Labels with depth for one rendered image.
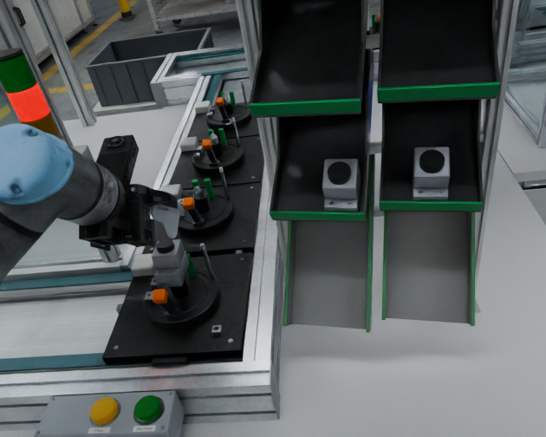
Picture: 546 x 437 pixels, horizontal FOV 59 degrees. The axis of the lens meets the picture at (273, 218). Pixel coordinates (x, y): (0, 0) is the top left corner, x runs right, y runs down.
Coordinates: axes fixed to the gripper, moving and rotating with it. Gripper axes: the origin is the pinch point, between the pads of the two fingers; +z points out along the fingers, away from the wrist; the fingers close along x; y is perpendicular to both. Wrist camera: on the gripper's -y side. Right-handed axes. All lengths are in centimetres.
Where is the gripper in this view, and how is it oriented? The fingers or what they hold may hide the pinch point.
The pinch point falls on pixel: (153, 211)
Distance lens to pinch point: 81.0
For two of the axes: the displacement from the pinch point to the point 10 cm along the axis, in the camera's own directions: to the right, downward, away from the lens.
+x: 9.9, -1.0, -1.2
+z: 1.4, 1.8, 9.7
